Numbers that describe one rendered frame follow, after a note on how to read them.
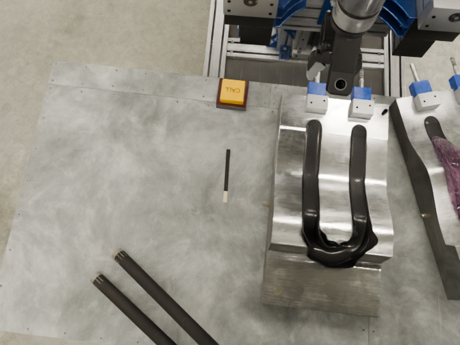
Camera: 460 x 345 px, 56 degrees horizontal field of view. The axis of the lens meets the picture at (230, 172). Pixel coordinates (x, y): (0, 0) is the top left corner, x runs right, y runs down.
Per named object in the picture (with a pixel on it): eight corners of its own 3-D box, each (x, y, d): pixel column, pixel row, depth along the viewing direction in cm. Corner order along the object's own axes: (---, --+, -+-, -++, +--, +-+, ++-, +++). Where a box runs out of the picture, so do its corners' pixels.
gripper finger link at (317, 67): (311, 60, 97) (332, 39, 88) (309, 84, 95) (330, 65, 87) (298, 57, 96) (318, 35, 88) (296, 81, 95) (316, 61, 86)
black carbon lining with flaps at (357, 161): (303, 121, 107) (311, 105, 98) (369, 129, 106) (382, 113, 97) (293, 264, 97) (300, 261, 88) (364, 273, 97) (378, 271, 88)
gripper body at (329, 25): (355, 33, 88) (374, -6, 77) (354, 71, 86) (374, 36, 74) (317, 29, 89) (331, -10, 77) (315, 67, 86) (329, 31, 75)
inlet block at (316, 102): (306, 69, 111) (310, 58, 106) (326, 71, 111) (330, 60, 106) (302, 116, 108) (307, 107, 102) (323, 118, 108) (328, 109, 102)
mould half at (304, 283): (278, 107, 115) (285, 84, 102) (376, 118, 114) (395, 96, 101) (260, 303, 102) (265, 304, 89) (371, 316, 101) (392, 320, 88)
